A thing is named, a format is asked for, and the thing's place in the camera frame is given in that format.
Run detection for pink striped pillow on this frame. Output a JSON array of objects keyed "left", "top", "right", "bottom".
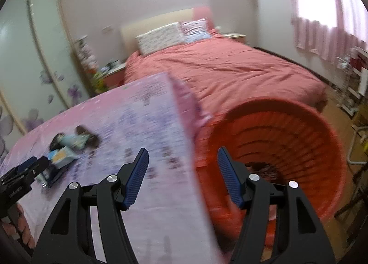
[{"left": 180, "top": 18, "right": 212, "bottom": 43}]

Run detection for white floral pillow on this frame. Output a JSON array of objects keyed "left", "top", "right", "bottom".
[{"left": 136, "top": 22, "right": 187, "bottom": 55}]

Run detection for bed with coral duvet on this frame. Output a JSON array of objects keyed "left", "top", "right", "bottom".
[{"left": 124, "top": 29, "right": 328, "bottom": 118}]

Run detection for dark patchwork cloth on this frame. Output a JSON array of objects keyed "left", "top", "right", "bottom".
[{"left": 50, "top": 134, "right": 66, "bottom": 150}]

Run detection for yellow green plush toy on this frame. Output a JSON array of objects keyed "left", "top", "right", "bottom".
[{"left": 92, "top": 71, "right": 105, "bottom": 93}]

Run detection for floral sliding wardrobe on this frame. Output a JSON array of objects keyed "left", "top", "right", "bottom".
[{"left": 0, "top": 0, "right": 89, "bottom": 138}]

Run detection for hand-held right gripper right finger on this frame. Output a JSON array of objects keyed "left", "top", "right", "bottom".
[{"left": 217, "top": 147, "right": 337, "bottom": 264}]

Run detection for pink curtain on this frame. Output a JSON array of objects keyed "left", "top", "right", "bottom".
[{"left": 283, "top": 0, "right": 368, "bottom": 62}]

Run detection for pink nightstand with mug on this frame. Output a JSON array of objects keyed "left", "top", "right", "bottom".
[{"left": 101, "top": 63, "right": 127, "bottom": 89}]

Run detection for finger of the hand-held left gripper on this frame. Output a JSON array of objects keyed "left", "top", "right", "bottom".
[
  {"left": 16, "top": 158, "right": 39, "bottom": 174},
  {"left": 29, "top": 156, "right": 50, "bottom": 180}
]

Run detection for white metal frame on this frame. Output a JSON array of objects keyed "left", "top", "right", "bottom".
[{"left": 346, "top": 126, "right": 368, "bottom": 164}]

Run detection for hanging plush toys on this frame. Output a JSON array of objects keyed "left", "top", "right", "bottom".
[{"left": 76, "top": 37, "right": 97, "bottom": 72}]

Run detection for teal packet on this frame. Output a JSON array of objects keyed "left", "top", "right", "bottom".
[{"left": 61, "top": 134, "right": 89, "bottom": 150}]

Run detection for pink floral tablecloth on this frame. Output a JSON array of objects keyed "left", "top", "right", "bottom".
[{"left": 0, "top": 72, "right": 225, "bottom": 264}]

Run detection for person's left hand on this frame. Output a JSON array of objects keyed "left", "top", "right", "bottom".
[{"left": 1, "top": 204, "right": 36, "bottom": 247}]

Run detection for dark blue wrapper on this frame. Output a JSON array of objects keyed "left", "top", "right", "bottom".
[{"left": 37, "top": 166, "right": 64, "bottom": 187}]

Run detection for beige pink headboard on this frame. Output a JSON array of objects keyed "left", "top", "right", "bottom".
[{"left": 120, "top": 6, "right": 215, "bottom": 52}]

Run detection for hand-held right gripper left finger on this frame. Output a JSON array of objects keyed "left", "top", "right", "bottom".
[{"left": 31, "top": 147, "right": 150, "bottom": 264}]

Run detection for white trolley shelf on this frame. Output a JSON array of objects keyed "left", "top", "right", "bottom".
[{"left": 342, "top": 48, "right": 368, "bottom": 116}]

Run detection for brown paper bag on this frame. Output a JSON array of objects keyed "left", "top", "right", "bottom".
[{"left": 352, "top": 109, "right": 368, "bottom": 130}]

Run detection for orange plastic basket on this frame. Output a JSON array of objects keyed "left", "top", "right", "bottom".
[{"left": 195, "top": 97, "right": 348, "bottom": 253}]

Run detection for dark brown wrapper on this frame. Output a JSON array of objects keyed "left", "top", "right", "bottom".
[{"left": 75, "top": 125, "right": 99, "bottom": 147}]

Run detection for white wire rack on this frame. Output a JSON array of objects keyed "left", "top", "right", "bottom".
[{"left": 335, "top": 54, "right": 354, "bottom": 109}]

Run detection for blue white packet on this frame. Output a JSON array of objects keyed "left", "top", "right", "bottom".
[{"left": 47, "top": 147, "right": 77, "bottom": 170}]

